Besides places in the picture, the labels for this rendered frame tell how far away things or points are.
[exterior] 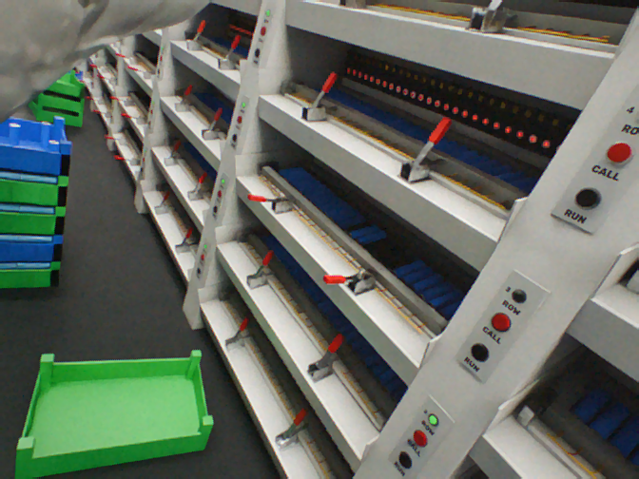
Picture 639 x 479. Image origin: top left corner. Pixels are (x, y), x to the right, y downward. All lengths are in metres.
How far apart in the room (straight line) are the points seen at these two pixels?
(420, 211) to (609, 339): 0.24
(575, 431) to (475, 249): 0.22
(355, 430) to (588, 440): 0.31
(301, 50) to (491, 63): 0.49
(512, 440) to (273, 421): 0.49
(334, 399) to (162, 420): 0.41
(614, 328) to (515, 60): 0.28
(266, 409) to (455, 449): 0.46
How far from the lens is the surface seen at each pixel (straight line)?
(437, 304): 0.57
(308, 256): 0.65
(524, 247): 0.43
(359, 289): 0.58
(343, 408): 0.66
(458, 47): 0.53
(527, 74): 0.47
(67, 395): 0.97
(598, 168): 0.41
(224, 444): 0.92
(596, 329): 0.42
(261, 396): 0.88
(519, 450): 0.50
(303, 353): 0.72
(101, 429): 0.91
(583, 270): 0.41
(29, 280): 1.23
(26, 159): 1.07
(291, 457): 0.82
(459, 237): 0.47
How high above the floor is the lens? 0.74
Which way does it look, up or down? 23 degrees down
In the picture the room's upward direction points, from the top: 23 degrees clockwise
